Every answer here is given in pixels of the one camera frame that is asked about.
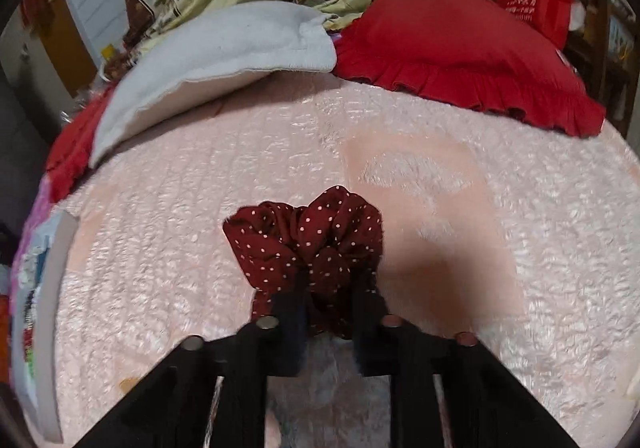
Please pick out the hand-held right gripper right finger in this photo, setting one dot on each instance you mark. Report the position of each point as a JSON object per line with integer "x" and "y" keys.
{"x": 367, "y": 338}

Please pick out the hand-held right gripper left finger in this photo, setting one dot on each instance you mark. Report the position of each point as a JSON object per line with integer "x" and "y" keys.
{"x": 290, "y": 328}

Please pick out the dark red dotted scrunchie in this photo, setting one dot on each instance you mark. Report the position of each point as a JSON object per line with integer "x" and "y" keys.
{"x": 280, "y": 238}

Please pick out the white tray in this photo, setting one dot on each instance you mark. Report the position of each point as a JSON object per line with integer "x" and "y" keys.
{"x": 50, "y": 328}

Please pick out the pink plush blanket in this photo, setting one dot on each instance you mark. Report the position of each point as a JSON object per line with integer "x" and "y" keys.
{"x": 450, "y": 253}

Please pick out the red round cushion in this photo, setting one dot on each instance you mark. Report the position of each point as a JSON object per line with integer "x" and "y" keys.
{"x": 75, "y": 148}

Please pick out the white pillow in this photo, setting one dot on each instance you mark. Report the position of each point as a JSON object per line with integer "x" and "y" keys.
{"x": 210, "y": 58}

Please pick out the red ruffled pillow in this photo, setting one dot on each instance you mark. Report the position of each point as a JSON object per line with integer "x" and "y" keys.
{"x": 450, "y": 38}

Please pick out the yellow small object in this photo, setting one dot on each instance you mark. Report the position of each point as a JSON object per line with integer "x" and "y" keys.
{"x": 107, "y": 52}

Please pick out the wooden door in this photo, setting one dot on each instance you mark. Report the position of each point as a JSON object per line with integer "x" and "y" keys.
{"x": 65, "y": 43}

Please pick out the red printed shopping bag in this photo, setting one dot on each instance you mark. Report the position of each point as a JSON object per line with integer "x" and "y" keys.
{"x": 535, "y": 3}

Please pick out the wooden shelf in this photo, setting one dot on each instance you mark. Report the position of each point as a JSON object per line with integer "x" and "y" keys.
{"x": 605, "y": 48}

